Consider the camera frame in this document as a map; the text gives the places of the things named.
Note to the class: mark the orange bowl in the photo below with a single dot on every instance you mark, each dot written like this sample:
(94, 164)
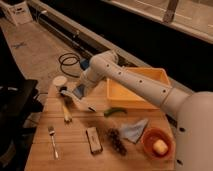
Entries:
(149, 137)

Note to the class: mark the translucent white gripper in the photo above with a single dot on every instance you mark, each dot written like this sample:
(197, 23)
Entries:
(88, 87)

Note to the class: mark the black chair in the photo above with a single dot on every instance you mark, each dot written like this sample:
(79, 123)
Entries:
(17, 102)

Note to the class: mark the silver fork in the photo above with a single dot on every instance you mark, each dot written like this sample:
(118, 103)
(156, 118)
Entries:
(51, 133)

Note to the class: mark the yellow plastic bin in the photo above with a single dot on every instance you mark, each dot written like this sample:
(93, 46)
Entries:
(119, 96)

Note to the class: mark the grey blue cloth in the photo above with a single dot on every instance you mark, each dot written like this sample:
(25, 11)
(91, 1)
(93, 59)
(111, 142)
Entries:
(132, 132)

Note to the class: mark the white paper cup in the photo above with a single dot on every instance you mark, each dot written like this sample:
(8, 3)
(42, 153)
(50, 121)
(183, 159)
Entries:
(59, 81)

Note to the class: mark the blue sponge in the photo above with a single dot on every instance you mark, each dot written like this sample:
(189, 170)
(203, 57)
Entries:
(79, 91)

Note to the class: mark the purple grape bunch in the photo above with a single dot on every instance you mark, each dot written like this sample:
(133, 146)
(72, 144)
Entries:
(113, 135)

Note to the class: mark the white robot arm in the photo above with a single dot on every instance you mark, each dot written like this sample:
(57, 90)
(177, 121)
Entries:
(192, 111)

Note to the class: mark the brown whiteboard eraser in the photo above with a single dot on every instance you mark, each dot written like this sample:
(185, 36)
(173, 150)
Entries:
(93, 139)

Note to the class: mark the green chili pepper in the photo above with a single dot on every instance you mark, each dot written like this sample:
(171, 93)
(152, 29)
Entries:
(110, 111)

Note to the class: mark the white cardboard box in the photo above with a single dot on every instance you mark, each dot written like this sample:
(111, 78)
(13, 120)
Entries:
(17, 14)

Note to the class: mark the yellow lemon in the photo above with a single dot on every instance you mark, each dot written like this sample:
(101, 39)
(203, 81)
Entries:
(160, 147)

